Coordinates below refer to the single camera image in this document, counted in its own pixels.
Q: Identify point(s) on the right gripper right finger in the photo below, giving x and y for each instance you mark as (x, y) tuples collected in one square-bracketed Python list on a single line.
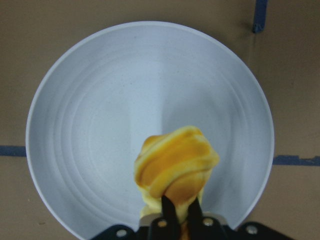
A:
[(195, 221)]

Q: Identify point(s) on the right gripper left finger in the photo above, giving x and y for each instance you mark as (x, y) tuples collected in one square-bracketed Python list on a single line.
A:
[(170, 224)]

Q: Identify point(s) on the orange striped bread roll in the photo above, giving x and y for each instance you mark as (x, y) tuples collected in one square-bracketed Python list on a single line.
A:
[(176, 165)]

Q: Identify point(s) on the blue plate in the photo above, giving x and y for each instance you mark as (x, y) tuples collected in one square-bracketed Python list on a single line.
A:
[(98, 103)]

